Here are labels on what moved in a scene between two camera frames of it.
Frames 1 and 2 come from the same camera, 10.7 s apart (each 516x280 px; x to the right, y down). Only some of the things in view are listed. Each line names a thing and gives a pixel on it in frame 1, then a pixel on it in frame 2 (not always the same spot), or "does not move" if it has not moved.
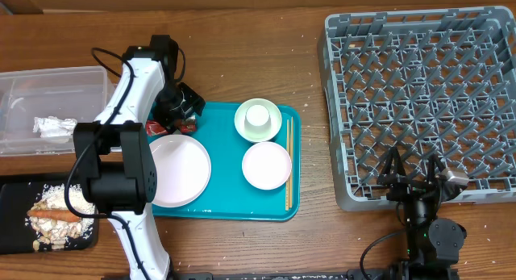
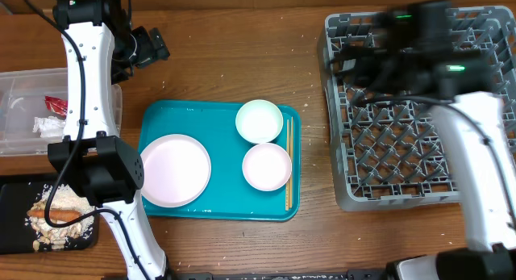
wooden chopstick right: (293, 161) does not move
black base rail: (351, 274) does not move
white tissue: (54, 127) does not move
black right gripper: (405, 186) -> (353, 62)
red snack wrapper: (187, 125) -> (57, 105)
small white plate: (266, 165) does not move
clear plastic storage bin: (39, 107) does not move
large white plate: (183, 169) does not move
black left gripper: (193, 102) -> (150, 52)
